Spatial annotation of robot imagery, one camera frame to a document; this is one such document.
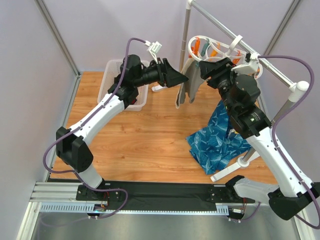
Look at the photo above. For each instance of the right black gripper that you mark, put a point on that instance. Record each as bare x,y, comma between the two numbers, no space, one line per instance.
217,75

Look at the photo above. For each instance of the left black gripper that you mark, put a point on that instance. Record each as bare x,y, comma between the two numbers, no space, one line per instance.
162,72

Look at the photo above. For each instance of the white round clip hanger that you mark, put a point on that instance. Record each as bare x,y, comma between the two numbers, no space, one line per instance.
204,48

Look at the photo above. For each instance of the cream beige sock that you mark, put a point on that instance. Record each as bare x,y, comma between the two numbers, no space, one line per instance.
180,98

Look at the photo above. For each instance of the grey sock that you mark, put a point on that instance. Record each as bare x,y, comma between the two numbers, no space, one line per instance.
194,80

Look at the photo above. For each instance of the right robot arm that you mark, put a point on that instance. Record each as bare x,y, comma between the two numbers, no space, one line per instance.
239,91

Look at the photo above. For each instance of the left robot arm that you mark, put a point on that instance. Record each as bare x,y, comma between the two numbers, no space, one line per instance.
73,143

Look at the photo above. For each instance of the white plastic basket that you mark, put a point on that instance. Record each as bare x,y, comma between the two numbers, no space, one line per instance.
112,70

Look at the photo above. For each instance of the blue patterned cloth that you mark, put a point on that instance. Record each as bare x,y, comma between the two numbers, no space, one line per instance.
215,145

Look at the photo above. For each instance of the metal drying rack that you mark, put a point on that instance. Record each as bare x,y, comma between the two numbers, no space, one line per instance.
297,89

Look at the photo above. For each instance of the black base mat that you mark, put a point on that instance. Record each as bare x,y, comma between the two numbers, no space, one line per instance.
156,196

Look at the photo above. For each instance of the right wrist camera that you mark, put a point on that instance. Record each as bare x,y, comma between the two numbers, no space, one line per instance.
250,67

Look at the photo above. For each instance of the aluminium rail frame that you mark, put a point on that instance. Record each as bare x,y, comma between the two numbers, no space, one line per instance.
53,213

